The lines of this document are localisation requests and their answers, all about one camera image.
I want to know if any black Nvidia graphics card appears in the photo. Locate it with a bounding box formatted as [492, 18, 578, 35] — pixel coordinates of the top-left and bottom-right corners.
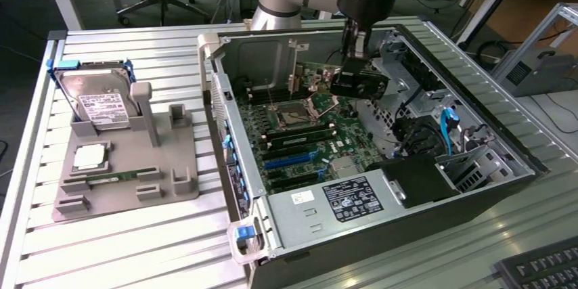
[285, 39, 389, 99]

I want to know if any metal socket cover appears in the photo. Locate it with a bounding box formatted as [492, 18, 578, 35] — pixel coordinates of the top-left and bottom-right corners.
[305, 92, 339, 119]

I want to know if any silver drive cage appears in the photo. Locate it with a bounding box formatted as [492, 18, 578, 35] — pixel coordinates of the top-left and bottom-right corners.
[360, 57, 452, 124]

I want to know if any thin locking lever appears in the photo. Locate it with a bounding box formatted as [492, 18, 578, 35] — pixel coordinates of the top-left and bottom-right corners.
[264, 78, 277, 110]

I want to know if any CPU socket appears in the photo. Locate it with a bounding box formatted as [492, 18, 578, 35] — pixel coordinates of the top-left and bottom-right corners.
[269, 101, 312, 131]

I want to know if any green motherboard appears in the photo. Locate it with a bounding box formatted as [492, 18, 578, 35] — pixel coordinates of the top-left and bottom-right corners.
[233, 81, 389, 195]

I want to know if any black tripod stand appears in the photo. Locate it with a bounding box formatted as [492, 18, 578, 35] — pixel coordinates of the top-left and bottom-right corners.
[455, 0, 531, 49]

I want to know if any black RAM stick with label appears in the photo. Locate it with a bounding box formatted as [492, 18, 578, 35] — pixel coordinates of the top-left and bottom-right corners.
[267, 125, 339, 150]

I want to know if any black expansion slot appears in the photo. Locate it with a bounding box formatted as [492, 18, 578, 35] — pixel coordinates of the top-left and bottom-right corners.
[269, 172, 323, 192]
[260, 145, 313, 162]

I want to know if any silver chipset heatsink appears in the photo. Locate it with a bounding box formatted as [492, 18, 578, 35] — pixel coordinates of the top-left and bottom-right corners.
[328, 158, 361, 177]

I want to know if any blue expansion slot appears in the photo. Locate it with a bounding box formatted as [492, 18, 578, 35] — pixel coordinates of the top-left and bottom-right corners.
[264, 153, 316, 171]

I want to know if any grey computer tower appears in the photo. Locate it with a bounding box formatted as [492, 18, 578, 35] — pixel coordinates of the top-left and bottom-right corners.
[490, 47, 578, 97]

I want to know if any black plastic air shroud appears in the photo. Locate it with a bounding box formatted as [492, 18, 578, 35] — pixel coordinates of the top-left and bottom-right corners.
[364, 153, 461, 209]

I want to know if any black office chair base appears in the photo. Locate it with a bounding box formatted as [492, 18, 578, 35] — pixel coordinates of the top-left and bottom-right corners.
[116, 0, 213, 28]

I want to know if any silver perforated disk bay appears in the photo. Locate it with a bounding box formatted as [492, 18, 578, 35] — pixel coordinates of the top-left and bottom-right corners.
[432, 146, 520, 195]

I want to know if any grey power supply with label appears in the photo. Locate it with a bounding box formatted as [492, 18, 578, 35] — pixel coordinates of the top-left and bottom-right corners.
[264, 169, 409, 258]

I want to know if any hard disk in blue carrier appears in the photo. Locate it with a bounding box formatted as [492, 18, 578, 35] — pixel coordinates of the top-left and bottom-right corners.
[44, 60, 144, 131]

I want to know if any grey plastic parts rack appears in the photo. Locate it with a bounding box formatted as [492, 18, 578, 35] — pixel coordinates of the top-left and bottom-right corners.
[52, 81, 200, 224]

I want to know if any black open PC case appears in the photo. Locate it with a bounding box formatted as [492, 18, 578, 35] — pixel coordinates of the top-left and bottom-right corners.
[196, 24, 550, 289]

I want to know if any blue case release latch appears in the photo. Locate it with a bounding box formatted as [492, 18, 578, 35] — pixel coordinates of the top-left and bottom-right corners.
[233, 226, 256, 242]

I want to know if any green RAM stick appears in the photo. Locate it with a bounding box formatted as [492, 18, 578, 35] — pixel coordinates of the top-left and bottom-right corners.
[66, 169, 154, 185]

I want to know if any silver CPU chip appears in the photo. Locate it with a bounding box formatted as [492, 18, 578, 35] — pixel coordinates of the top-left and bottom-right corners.
[70, 144, 109, 170]

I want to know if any black keyboard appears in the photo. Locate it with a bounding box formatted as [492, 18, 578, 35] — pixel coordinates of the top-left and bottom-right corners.
[494, 236, 578, 289]

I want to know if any blue flat wire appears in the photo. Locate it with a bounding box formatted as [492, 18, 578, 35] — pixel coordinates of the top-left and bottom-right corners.
[439, 106, 460, 158]

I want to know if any aluminium profile frame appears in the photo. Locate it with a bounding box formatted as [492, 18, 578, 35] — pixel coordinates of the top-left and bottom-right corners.
[490, 1, 578, 76]

